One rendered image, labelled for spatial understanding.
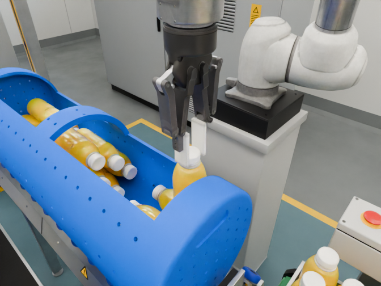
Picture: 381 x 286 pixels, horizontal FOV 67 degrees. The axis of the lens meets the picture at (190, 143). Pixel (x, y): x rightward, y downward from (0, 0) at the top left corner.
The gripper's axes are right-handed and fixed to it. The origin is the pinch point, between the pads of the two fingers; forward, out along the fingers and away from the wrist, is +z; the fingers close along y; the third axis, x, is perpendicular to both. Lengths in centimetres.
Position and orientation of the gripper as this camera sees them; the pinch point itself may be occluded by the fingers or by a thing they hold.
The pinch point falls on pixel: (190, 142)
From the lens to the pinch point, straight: 51.1
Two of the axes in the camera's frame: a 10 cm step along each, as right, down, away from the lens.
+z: 0.0, 8.1, 5.8
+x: 7.4, 3.9, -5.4
